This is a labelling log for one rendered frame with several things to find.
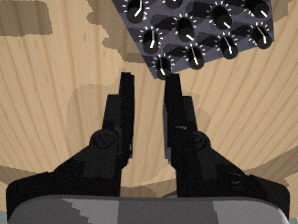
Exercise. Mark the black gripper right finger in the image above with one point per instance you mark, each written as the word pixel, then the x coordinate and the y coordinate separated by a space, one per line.
pixel 205 170

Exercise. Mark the black knob box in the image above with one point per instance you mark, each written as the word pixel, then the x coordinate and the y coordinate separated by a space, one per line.
pixel 196 22

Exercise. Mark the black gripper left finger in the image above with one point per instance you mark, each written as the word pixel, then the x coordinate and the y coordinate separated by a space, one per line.
pixel 94 170

